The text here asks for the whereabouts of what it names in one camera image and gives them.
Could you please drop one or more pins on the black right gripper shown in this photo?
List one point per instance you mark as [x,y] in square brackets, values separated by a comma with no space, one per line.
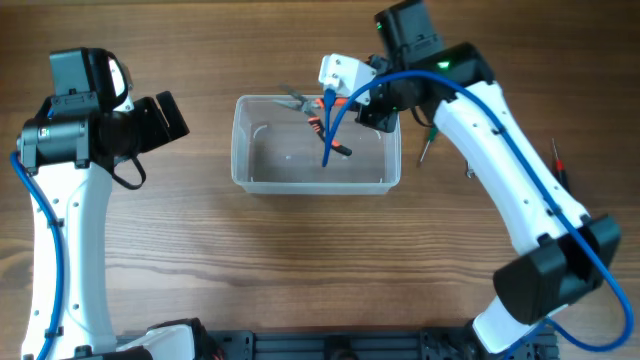
[376,116]

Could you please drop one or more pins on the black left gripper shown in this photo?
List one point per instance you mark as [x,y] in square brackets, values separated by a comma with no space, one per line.
[170,115]

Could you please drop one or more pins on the green handled screwdriver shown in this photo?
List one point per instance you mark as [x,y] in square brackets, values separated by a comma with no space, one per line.
[432,134]

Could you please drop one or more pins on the orange black needle-nose pliers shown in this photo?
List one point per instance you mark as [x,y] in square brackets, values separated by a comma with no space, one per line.
[307,107]

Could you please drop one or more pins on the clear plastic container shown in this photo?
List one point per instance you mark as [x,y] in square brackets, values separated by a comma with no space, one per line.
[275,151]

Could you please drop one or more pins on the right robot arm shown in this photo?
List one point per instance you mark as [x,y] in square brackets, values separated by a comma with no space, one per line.
[563,253]

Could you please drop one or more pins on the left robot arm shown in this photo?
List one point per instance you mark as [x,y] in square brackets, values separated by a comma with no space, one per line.
[66,157]

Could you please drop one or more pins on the silver socket wrench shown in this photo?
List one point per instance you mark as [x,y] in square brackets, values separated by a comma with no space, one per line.
[469,171]

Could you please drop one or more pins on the red black screwdriver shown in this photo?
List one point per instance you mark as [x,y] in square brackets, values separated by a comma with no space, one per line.
[558,168]

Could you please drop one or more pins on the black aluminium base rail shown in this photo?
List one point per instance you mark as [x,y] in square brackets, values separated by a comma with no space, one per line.
[432,343]

